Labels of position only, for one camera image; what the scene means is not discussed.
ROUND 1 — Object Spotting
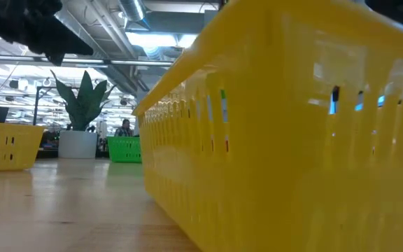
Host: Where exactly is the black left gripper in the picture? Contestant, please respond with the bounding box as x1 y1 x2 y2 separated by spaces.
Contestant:
0 0 94 67

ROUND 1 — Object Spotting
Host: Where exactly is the yellow plastic basket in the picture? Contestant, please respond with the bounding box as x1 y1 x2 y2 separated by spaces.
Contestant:
0 121 45 172
132 0 403 252

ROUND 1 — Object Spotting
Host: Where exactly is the green plastic basket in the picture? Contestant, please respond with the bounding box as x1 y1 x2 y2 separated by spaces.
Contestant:
106 136 142 164

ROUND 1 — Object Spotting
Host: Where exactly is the artificial green plant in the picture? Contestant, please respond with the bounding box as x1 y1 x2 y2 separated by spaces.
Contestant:
50 69 118 132

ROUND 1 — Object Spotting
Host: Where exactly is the black metal stand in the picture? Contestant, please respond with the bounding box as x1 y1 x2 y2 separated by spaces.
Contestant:
32 85 61 126

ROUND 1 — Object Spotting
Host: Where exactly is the long ceiling light tube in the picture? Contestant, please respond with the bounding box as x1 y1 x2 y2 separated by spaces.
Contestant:
0 54 174 67

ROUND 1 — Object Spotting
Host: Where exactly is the white plant pot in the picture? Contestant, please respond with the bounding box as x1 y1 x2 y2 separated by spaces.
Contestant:
58 130 99 160

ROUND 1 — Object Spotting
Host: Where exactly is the person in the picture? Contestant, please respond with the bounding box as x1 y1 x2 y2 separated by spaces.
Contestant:
114 118 135 137

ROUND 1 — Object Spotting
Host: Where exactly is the silver ventilation duct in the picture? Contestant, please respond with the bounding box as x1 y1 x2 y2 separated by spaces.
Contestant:
117 0 147 22

